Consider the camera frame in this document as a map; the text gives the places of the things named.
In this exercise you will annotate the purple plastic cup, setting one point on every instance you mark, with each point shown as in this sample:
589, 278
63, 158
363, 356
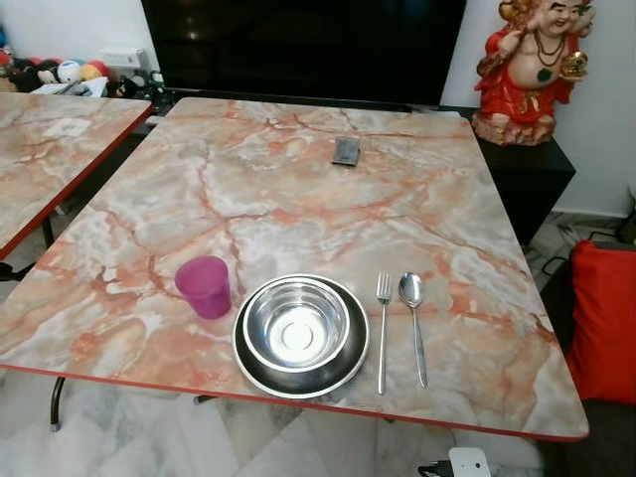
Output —
204, 288

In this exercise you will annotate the red cushion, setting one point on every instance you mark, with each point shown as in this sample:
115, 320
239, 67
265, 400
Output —
591, 318

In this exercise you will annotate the black side cabinet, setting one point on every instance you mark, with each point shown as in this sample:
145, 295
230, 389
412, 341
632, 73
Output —
532, 184

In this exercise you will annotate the red laughing Buddha statue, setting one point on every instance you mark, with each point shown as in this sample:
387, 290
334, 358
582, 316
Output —
522, 89

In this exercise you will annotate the steel spoon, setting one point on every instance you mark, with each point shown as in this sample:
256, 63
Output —
411, 290

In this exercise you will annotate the steel fork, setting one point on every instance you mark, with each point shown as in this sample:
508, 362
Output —
383, 338

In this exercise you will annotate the small black flat card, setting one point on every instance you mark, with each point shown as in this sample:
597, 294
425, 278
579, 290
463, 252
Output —
345, 151

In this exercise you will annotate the marble pattern folding table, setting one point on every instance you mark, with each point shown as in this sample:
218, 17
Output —
298, 199
40, 169

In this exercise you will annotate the round steel bowl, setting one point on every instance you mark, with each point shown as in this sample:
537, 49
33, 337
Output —
296, 328

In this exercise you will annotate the round steel plate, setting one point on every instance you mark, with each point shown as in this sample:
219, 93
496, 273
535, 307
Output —
298, 383

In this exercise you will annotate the orange yellow round toy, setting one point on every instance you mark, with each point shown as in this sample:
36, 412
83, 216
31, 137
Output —
91, 70

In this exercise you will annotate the white paper label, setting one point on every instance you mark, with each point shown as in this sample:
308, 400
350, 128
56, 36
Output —
67, 126

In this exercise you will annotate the white loose papers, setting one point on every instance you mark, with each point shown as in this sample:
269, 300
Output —
75, 88

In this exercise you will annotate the white round toy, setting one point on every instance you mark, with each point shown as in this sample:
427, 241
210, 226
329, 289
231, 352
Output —
68, 70

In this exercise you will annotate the black round toy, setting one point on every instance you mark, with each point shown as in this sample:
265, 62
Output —
45, 74

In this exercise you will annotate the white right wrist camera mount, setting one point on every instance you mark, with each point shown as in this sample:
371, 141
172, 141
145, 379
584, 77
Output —
469, 463

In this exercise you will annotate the white wall socket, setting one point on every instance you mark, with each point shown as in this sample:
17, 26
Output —
121, 58

